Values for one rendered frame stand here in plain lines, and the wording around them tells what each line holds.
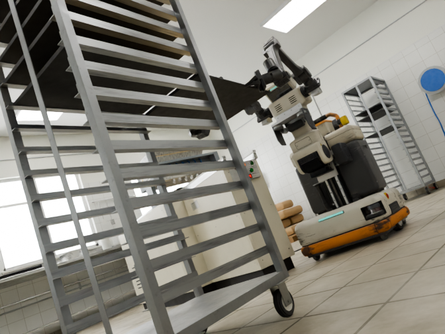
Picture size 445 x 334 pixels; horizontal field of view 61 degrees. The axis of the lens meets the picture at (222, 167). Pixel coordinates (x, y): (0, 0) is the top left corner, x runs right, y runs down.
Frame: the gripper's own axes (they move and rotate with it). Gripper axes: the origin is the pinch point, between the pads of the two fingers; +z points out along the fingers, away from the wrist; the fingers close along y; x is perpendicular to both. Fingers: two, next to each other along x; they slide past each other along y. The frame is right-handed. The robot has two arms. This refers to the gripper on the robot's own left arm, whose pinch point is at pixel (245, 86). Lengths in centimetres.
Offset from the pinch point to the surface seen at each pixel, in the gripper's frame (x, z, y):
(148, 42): -46, 41, -9
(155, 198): -61, 58, 53
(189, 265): 3, 58, 72
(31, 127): -40, 93, 6
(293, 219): 498, -126, 41
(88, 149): -27, 78, 16
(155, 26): -42, 36, -18
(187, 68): -33.4, 29.1, -0.6
